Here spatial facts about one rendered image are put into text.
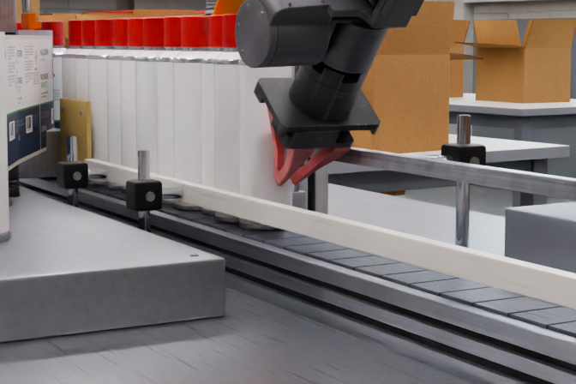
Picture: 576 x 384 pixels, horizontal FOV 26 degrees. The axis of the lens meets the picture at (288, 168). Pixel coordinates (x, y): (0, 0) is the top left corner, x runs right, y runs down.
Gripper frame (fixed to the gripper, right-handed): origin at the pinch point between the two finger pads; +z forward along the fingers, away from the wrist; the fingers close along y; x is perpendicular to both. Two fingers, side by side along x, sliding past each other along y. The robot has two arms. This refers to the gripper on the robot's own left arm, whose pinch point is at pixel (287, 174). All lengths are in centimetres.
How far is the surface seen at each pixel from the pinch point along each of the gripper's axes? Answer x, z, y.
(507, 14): -481, 343, -506
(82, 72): -43.3, 24.1, 2.4
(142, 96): -26.0, 13.0, 2.8
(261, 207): 4.1, -0.1, 4.6
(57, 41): -58, 31, 0
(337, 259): 14.9, -4.9, 3.4
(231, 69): -11.5, -3.1, 2.5
